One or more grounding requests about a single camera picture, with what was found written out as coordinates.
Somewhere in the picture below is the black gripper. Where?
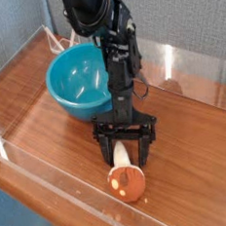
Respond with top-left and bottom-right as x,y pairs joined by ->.
92,109 -> 157,167

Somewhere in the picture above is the brown toy mushroom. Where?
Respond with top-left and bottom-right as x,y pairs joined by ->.
107,140 -> 146,203

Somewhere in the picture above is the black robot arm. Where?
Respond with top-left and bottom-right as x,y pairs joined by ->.
62,0 -> 157,166

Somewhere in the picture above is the blue plastic bowl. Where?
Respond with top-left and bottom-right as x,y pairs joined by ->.
45,43 -> 112,122

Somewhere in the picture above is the clear acrylic back barrier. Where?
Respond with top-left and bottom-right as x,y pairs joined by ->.
137,38 -> 226,110

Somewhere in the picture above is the clear acrylic barrier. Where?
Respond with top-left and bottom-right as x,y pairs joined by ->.
137,38 -> 226,110
0,139 -> 168,226

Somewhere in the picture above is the clear acrylic front barrier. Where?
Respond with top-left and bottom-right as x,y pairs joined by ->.
0,139 -> 168,226

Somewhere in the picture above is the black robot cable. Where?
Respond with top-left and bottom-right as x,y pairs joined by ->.
131,71 -> 151,101

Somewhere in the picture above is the clear acrylic corner bracket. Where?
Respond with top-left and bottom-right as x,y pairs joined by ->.
43,25 -> 81,55

